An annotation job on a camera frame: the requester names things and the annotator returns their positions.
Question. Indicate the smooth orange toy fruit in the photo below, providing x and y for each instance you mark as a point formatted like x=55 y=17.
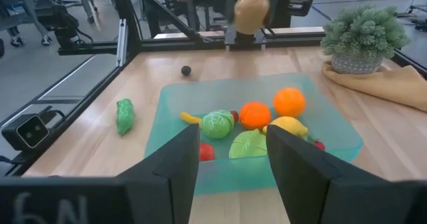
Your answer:
x=289 y=102

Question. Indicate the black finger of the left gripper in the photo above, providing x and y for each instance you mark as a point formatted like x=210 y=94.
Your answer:
x=277 y=0
x=229 y=0

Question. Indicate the tan toy potato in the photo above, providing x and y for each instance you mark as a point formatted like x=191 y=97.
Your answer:
x=251 y=12

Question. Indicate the potted green plant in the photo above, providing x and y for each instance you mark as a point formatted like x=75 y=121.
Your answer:
x=363 y=37

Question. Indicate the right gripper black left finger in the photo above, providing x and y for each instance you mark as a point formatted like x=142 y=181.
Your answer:
x=133 y=197

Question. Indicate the thin yellow toy piece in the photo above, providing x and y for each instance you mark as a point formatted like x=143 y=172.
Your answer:
x=190 y=118

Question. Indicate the green toy cabbage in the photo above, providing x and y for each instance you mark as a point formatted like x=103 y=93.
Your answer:
x=217 y=124

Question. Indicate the black aluminium table frame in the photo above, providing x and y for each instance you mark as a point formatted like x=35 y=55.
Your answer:
x=173 y=42

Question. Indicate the yellow toy lemon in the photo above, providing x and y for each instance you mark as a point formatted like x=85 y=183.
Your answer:
x=290 y=125

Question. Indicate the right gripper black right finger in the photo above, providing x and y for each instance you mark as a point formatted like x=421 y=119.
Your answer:
x=333 y=197

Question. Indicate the small toy blackberry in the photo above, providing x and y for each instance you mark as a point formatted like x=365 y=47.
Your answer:
x=186 y=71

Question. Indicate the light green toy starfruit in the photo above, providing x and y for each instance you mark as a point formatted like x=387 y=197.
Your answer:
x=248 y=145

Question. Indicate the teal translucent plastic container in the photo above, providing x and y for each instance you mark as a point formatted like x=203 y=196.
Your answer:
x=233 y=177

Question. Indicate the red toy strawberry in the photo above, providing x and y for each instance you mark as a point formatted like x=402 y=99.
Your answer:
x=318 y=145

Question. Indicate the black table camera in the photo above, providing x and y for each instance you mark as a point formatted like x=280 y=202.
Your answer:
x=28 y=132

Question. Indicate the green toy pea pod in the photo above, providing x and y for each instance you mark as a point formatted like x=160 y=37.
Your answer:
x=125 y=117

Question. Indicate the ribbed orange toy pumpkin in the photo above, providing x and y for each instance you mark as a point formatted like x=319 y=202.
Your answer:
x=255 y=115

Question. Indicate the red toy tomato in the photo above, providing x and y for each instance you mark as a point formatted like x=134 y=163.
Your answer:
x=207 y=152

